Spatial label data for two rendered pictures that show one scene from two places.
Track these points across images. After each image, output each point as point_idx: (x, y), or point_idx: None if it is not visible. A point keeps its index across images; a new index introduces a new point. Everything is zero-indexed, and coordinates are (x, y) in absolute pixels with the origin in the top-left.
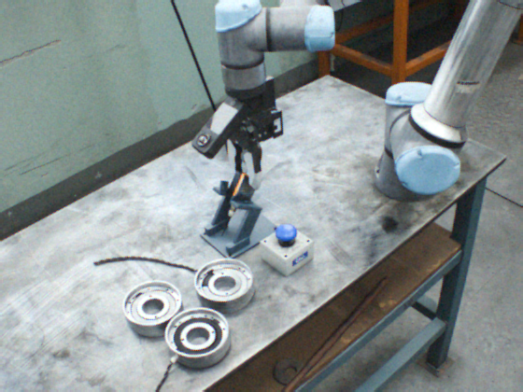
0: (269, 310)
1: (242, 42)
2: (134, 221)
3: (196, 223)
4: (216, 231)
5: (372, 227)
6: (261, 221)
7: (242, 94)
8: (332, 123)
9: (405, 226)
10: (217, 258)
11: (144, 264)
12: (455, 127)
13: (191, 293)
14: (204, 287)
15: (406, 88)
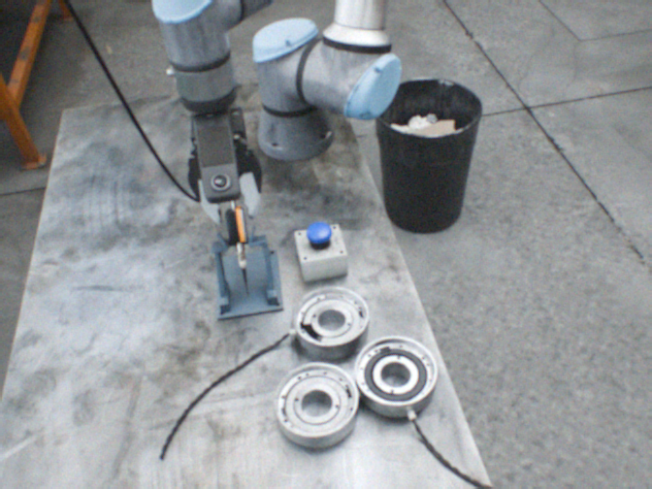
0: (383, 306)
1: (219, 22)
2: (122, 379)
3: (192, 315)
4: (229, 300)
5: (335, 187)
6: (249, 259)
7: (228, 100)
8: (152, 144)
9: (355, 167)
10: (269, 318)
11: (214, 396)
12: (384, 28)
13: (306, 364)
14: (322, 340)
15: (274, 33)
